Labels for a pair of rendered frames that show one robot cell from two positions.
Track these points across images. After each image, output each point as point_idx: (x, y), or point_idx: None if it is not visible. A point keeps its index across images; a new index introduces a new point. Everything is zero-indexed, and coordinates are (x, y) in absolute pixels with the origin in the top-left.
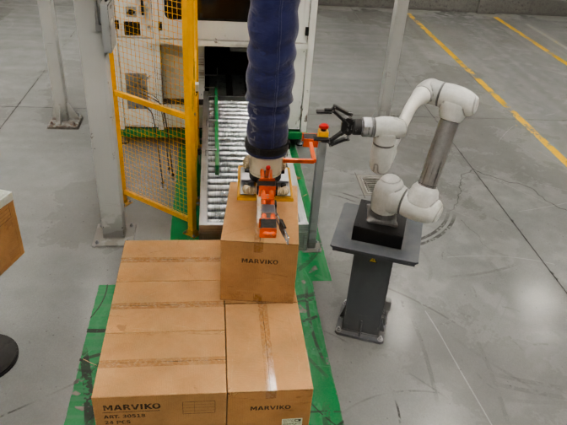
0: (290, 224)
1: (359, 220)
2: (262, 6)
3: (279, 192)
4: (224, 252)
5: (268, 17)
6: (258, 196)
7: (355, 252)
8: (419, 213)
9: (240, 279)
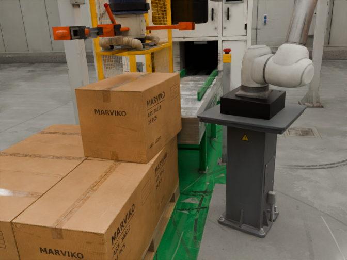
0: (148, 84)
1: (229, 94)
2: None
3: (127, 41)
4: (79, 102)
5: None
6: (139, 76)
7: (220, 122)
8: (284, 72)
9: (97, 133)
